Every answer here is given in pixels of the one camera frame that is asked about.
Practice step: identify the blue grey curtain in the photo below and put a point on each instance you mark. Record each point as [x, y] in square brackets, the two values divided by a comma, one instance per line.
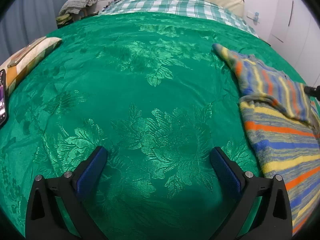
[25, 21]

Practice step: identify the striped knitted sweater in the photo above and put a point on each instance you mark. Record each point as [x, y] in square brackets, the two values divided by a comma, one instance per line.
[282, 125]

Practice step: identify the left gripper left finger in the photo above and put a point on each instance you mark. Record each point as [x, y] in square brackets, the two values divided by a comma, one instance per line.
[43, 218]

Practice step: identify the black smartphone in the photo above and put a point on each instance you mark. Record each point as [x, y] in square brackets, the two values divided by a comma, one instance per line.
[3, 99]

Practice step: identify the beige patterned pillow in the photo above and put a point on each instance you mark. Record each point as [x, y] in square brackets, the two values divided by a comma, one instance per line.
[21, 63]

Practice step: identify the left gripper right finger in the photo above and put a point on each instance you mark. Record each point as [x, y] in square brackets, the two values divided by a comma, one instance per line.
[273, 219]

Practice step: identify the green white checkered sheet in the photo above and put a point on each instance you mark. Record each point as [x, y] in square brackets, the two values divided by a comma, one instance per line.
[190, 8]

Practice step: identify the grey knitted blanket pile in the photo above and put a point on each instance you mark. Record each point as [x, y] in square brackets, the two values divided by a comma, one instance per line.
[72, 11]

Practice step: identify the green floral bedspread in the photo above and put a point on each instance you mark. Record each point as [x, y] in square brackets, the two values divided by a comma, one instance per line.
[148, 88]

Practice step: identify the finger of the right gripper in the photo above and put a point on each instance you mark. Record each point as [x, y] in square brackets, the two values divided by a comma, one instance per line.
[312, 91]

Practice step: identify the white wardrobe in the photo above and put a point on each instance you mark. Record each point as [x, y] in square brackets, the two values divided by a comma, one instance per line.
[295, 37]

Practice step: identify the white wall socket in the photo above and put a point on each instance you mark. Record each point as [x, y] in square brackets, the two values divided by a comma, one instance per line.
[254, 16]

